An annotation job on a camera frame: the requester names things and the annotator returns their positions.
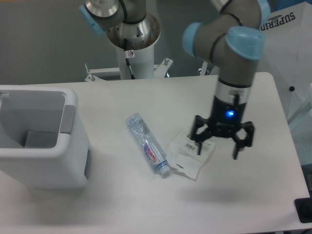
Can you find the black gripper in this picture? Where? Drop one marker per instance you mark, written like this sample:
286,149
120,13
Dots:
225,119

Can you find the white trash can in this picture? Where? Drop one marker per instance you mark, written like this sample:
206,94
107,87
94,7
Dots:
43,143

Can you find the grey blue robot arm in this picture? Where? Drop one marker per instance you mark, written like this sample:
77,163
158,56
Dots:
100,15

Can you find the clear plastic packaging bag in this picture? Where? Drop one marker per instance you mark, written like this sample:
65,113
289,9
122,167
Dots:
182,154

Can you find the clear plastic water bottle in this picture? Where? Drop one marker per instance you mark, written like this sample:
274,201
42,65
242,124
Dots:
148,143

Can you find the white superior umbrella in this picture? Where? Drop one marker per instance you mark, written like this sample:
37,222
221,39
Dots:
290,61

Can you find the black device at edge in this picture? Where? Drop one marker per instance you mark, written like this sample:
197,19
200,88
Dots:
304,209

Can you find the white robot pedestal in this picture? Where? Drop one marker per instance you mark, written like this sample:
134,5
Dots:
134,45

